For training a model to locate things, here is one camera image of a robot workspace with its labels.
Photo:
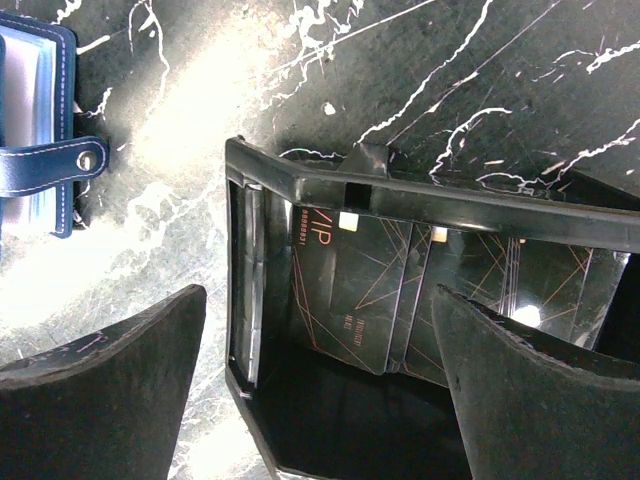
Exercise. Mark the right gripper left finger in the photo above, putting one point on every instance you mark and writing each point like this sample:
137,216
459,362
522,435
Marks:
108,405

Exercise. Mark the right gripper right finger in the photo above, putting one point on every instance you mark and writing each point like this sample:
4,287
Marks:
532,406

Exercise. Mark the black plastic card box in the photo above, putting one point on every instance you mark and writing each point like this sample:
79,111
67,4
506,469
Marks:
312,415

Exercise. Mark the blue leather card holder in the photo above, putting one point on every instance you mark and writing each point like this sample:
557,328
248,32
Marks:
41,158

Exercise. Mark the black VIP card left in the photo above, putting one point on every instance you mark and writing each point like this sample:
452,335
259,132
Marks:
346,279

